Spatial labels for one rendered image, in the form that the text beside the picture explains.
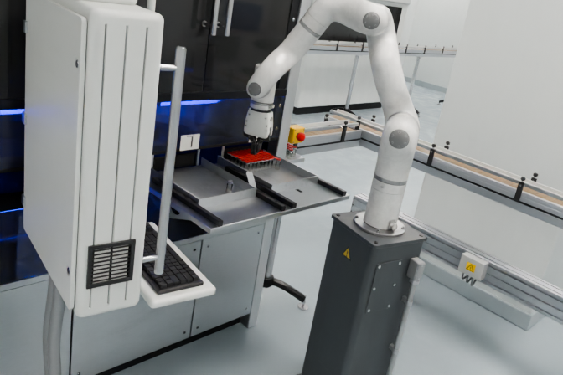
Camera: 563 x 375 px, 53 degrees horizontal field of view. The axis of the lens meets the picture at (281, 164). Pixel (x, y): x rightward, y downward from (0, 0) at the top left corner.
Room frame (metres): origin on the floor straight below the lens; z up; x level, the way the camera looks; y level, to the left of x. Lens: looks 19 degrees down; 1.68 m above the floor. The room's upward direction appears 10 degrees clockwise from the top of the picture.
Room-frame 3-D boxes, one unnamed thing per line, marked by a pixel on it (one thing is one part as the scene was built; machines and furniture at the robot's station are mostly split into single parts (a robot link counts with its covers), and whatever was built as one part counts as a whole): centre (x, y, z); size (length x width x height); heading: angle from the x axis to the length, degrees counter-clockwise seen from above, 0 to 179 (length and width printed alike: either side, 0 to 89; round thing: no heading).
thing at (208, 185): (1.95, 0.29, 0.90); 0.34 x 0.26 x 0.04; 47
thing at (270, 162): (2.23, 0.09, 0.91); 0.18 x 0.02 x 0.05; 137
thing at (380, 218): (1.91, -0.39, 0.95); 0.19 x 0.19 x 0.18
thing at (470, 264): (2.44, -0.98, 0.50); 0.12 x 0.05 x 0.09; 47
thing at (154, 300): (1.49, 0.37, 0.79); 0.45 x 0.28 x 0.03; 39
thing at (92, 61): (1.39, 0.52, 1.19); 0.50 x 0.19 x 0.78; 39
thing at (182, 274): (1.51, 0.34, 0.82); 0.40 x 0.14 x 0.02; 39
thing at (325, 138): (2.77, -0.12, 0.92); 0.69 x 0.16 x 0.16; 137
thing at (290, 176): (2.20, 0.05, 0.90); 0.34 x 0.26 x 0.04; 47
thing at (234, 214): (2.03, 0.12, 0.87); 0.70 x 0.48 x 0.02; 137
